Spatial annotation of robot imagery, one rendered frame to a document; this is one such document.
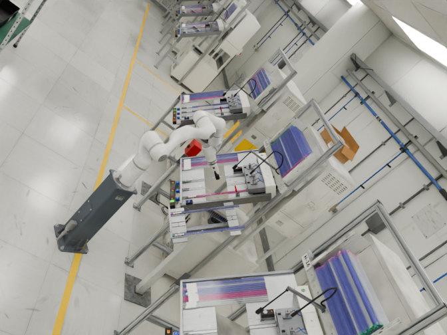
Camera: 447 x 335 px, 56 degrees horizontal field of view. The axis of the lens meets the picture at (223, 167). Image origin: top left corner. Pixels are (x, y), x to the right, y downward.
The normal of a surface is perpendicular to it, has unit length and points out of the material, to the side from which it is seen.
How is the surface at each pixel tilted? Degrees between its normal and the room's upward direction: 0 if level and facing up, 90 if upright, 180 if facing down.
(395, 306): 90
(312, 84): 90
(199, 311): 45
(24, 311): 0
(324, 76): 90
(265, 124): 90
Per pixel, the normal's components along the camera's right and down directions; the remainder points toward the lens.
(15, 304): 0.67, -0.65
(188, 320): -0.04, -0.83
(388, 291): -0.74, -0.53
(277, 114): 0.08, 0.54
